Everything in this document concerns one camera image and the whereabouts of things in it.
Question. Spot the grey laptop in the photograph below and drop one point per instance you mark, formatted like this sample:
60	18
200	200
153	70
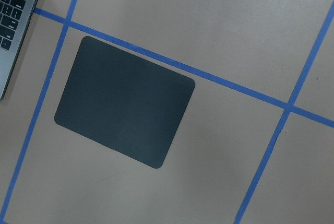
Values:
15	20

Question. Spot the black mouse pad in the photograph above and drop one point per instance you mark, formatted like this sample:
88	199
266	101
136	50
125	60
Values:
123	102

